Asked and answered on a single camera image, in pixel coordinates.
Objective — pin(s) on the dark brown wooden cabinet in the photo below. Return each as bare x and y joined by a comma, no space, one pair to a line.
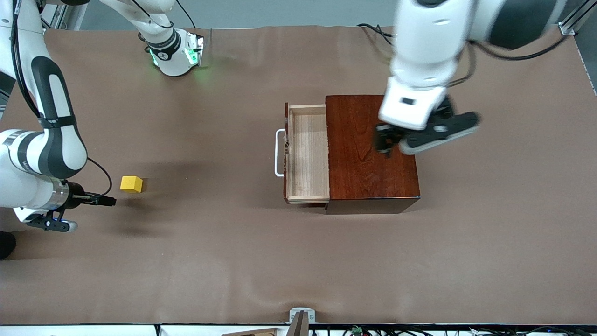
359,182

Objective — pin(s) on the green connector plug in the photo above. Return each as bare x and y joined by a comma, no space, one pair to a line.
357,330

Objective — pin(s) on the black rounded object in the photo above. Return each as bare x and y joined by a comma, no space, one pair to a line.
5,245

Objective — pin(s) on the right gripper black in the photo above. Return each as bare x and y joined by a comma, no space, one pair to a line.
77,195

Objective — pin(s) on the grey metal mount bracket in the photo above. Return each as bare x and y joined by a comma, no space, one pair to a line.
302,319

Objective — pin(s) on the brown table cover sheet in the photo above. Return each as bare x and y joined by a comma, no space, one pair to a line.
233,261

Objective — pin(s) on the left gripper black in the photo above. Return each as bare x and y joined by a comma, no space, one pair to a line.
385,139

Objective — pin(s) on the yellow block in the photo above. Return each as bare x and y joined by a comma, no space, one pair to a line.
131,185

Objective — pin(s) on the aluminium frame profile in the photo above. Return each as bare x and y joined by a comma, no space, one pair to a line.
580,16

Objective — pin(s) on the light wooden board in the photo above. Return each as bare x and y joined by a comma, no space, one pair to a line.
252,332

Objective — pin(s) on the grey vertical frame post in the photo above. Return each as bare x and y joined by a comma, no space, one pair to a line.
77,14

